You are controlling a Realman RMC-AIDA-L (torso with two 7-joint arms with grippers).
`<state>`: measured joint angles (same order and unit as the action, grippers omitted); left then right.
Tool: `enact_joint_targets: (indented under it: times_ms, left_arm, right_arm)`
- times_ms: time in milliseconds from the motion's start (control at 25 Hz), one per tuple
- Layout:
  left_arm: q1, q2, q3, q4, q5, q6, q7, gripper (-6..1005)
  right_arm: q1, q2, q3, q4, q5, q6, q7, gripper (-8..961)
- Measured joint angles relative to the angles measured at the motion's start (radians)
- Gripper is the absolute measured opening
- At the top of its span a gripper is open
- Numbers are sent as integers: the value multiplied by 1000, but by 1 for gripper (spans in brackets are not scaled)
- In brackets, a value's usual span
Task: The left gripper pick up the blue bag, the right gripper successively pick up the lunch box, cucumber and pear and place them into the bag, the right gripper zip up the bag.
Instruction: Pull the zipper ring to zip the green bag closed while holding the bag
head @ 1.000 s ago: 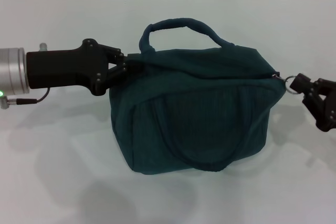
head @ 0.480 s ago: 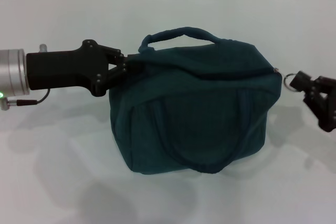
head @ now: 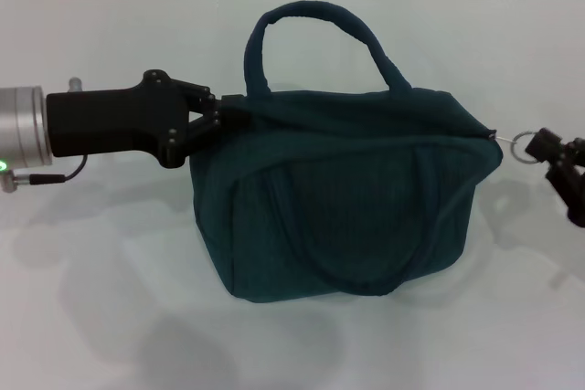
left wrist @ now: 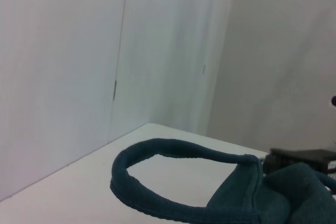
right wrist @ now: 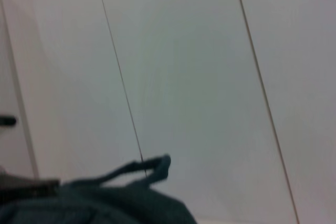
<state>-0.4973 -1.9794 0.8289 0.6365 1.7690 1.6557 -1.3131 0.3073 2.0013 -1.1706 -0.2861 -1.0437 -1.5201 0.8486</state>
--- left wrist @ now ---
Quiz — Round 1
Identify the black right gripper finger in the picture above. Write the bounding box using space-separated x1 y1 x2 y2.
262 148 336 177

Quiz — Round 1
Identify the teal fabric lunch bag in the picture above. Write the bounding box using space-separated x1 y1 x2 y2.
109 138 336 224

